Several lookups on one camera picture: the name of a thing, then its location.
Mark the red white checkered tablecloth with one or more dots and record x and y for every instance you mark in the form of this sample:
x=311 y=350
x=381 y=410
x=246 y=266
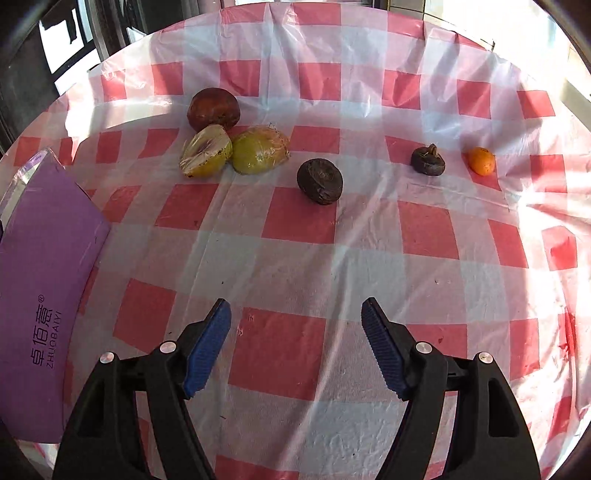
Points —
x=323 y=240

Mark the yellow green fruit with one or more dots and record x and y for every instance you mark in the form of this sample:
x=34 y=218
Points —
x=259 y=151

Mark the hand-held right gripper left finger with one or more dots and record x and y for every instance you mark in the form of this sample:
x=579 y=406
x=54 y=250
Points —
x=208 y=350

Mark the small dark brown water chestnut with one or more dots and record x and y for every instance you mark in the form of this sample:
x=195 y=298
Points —
x=428 y=160

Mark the small orange kumquat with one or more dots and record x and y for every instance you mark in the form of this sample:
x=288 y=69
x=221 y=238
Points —
x=482 y=161

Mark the dark window frame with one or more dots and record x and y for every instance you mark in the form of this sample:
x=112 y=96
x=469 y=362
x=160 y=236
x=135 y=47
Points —
x=41 y=69

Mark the dark red round fruit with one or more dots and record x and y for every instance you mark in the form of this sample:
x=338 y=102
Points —
x=213 y=109

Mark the large dark brown water chestnut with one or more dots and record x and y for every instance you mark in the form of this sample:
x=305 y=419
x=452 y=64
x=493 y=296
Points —
x=319 y=180

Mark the cut yellow fruit half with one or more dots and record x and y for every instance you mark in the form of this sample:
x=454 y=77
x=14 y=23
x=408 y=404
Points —
x=205 y=151

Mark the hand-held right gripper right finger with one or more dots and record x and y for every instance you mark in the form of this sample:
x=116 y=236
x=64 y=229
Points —
x=384 y=350

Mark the purple plastic box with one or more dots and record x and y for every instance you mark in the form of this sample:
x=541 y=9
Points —
x=41 y=286

